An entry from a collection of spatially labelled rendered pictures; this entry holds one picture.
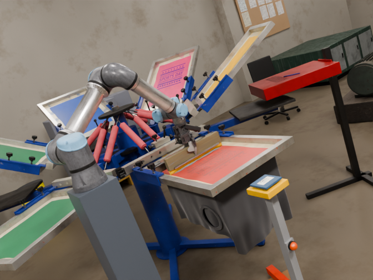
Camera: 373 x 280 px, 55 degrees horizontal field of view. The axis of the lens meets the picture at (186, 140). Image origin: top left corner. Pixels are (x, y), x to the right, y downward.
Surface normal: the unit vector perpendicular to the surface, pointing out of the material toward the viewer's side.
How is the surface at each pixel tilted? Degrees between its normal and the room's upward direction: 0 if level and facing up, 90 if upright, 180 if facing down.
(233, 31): 90
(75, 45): 90
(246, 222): 94
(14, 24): 90
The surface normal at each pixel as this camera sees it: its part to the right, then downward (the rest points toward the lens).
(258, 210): 0.54, 0.09
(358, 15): -0.76, 0.42
